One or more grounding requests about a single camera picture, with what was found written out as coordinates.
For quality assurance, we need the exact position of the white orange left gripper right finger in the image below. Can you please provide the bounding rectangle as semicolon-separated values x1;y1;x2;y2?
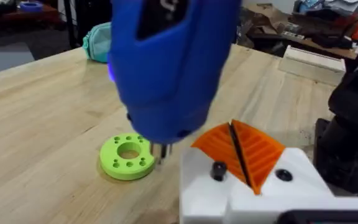
224;119;336;224

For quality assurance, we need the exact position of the white orange left gripper left finger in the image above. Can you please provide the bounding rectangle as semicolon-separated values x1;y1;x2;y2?
178;123;249;224

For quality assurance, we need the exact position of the blue electric screwdriver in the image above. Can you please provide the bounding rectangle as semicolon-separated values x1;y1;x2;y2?
107;0;242;166

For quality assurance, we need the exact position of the white oblong box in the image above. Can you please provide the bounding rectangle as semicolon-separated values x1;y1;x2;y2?
277;45;347;87

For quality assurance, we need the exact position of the cluttered wooden side table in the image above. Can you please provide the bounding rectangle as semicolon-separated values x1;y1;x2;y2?
280;0;358;60

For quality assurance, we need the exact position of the teal soft zip bag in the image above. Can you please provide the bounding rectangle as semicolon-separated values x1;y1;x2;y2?
82;21;112;63

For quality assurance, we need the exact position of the heap of cardboard boxes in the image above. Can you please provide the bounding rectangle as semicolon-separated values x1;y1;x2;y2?
236;2;295;49

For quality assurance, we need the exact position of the black screw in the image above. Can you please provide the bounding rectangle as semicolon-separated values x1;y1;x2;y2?
210;161;228;182

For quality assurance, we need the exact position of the blue tape roll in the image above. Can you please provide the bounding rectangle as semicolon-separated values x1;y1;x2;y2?
19;1;44;13

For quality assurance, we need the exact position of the green disc with holes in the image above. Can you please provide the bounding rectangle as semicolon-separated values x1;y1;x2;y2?
99;133;157;181

